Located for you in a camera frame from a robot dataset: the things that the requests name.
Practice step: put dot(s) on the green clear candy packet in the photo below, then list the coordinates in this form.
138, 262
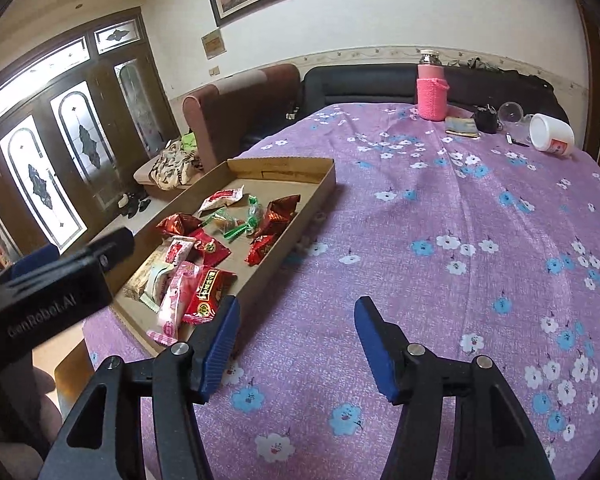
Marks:
254, 212

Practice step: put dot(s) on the dark clutter on sofa back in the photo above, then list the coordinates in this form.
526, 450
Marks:
495, 72

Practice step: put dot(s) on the pale green snack packet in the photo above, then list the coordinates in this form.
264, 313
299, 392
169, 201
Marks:
157, 280

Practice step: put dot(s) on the shiny red candy packet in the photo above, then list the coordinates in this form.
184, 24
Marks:
177, 223

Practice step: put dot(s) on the green clear pastry packet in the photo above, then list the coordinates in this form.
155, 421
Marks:
222, 220

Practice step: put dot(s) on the wooden doors with glass panes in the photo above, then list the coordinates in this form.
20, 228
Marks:
70, 125

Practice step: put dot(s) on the red packet with round label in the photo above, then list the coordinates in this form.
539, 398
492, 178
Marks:
210, 249

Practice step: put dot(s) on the pink white snack packet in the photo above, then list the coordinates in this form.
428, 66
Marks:
177, 250

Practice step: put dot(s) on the red packet with dark label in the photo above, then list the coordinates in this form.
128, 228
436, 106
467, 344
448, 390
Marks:
207, 295

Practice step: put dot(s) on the clear plastic cup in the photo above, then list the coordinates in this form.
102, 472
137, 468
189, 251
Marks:
511, 112

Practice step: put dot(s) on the white plastic jar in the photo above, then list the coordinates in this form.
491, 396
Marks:
552, 135

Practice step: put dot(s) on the small grey-yellow booklet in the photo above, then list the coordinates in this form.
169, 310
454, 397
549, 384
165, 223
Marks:
462, 127

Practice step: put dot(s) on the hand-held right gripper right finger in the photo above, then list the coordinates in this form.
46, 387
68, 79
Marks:
377, 355

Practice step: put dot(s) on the black shoes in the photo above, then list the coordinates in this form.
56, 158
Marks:
140, 207

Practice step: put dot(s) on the small white red snack packet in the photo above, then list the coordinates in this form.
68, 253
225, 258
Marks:
220, 200

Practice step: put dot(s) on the beige snack packet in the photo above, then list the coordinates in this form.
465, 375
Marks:
136, 284

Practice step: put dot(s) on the brown armchair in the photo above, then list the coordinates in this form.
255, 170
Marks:
230, 110

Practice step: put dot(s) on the small wall notice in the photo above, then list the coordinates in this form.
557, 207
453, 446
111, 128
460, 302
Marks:
213, 44

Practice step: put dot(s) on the small dark red snack packet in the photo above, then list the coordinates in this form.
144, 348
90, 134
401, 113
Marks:
260, 250

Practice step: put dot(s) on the dark red gold-print packet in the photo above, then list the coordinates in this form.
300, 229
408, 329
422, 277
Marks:
279, 212

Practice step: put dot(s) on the printed cloth bag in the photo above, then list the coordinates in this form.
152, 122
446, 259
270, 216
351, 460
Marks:
175, 162

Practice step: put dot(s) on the pink knit-sleeved bottle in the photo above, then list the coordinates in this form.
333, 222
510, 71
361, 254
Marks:
431, 92

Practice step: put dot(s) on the purple floral tablecloth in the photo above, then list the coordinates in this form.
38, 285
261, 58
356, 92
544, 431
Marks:
430, 260

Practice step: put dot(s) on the shallow cardboard box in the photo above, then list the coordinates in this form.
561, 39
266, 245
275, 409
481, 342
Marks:
305, 210

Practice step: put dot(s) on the black charger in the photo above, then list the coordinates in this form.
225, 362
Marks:
486, 120

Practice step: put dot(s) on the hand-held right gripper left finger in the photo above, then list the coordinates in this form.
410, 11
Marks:
220, 350

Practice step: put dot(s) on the white shoe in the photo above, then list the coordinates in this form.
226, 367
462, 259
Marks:
123, 201

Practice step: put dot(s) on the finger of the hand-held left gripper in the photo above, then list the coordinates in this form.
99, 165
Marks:
110, 250
35, 260

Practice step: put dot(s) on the black sofa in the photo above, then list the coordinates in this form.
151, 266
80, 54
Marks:
370, 85

